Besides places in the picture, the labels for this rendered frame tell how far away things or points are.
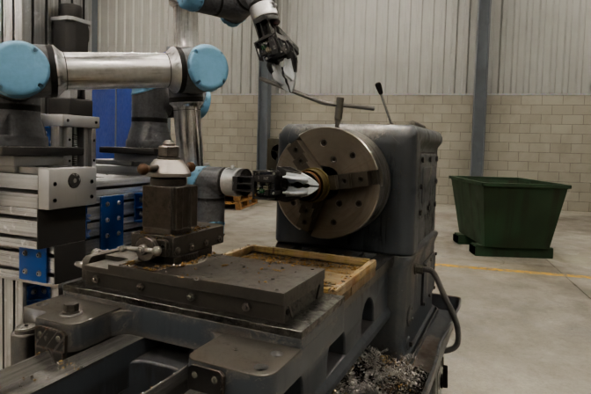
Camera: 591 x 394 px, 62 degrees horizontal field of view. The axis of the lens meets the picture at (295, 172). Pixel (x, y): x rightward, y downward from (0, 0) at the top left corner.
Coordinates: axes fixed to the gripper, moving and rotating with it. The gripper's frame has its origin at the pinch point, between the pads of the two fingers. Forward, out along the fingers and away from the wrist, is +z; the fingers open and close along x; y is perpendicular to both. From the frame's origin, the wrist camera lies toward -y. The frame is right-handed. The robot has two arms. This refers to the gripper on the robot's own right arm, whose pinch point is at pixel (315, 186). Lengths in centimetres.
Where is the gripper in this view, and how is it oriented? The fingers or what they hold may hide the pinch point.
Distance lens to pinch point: 121.0
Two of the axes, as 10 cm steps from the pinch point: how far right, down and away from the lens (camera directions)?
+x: 0.2, -10.0, -0.6
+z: 9.0, 0.4, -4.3
